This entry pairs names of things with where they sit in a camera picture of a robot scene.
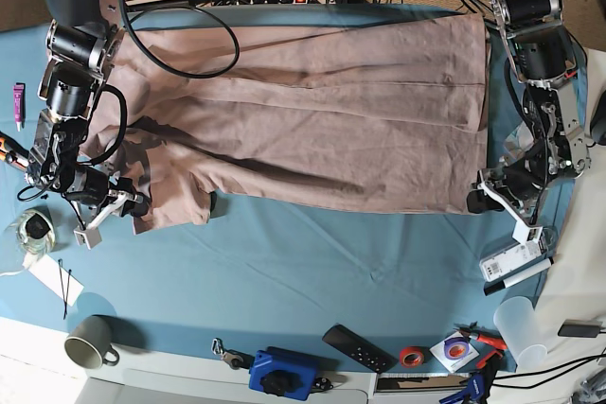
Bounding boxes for metal carabiner keyring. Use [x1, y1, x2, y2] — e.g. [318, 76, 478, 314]
[211, 338, 255, 370]

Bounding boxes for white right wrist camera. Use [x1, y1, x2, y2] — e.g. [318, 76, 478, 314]
[74, 228, 102, 250]

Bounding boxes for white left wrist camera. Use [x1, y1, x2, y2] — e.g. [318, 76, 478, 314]
[512, 221, 543, 245]

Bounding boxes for blue box with black knob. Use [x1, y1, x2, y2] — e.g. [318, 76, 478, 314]
[248, 347, 319, 401]

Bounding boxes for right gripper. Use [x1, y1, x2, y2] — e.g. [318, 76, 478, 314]
[62, 167, 151, 229]

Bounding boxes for red tape roll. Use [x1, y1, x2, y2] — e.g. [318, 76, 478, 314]
[399, 346, 427, 368]

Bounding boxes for black power adapter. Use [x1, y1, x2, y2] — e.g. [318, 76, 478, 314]
[558, 320, 605, 339]

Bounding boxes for mauve T-shirt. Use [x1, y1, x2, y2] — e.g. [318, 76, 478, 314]
[110, 14, 490, 233]

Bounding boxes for translucent plastic cup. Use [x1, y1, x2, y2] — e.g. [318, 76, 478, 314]
[493, 296, 547, 370]

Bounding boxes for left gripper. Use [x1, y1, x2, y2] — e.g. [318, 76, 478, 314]
[466, 158, 550, 226]

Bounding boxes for white paper card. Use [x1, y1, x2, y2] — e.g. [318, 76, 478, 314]
[28, 255, 84, 307]

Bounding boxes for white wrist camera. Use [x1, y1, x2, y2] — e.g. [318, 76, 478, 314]
[512, 221, 543, 245]
[74, 228, 102, 250]

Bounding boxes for clear packaged box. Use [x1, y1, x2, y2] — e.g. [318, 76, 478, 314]
[479, 229, 558, 283]

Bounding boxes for purple glue tube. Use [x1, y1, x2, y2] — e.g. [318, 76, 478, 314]
[12, 83, 26, 132]

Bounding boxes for black computer mouse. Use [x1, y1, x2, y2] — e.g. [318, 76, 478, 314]
[589, 92, 606, 147]

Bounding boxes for black remote control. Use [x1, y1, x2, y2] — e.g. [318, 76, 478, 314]
[322, 325, 398, 374]

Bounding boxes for blue handled clamp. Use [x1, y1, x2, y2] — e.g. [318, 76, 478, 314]
[438, 350, 504, 404]

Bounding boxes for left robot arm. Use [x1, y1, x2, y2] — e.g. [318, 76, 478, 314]
[467, 0, 591, 226]

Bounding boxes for white black marker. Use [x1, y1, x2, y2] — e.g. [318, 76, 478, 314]
[484, 257, 555, 296]

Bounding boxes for purple tape on white card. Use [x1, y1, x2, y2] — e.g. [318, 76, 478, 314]
[430, 331, 479, 373]

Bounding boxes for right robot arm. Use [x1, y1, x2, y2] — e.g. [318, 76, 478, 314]
[25, 0, 149, 218]

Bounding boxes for grey ceramic mug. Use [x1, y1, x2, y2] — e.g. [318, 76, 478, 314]
[63, 315, 120, 370]

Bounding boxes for red handled pliers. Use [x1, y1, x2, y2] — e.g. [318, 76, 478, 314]
[456, 325, 508, 351]

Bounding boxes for orange utility knife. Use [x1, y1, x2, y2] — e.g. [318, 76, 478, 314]
[0, 132, 28, 172]

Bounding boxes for teal table cloth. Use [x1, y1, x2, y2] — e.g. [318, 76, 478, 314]
[0, 2, 589, 373]

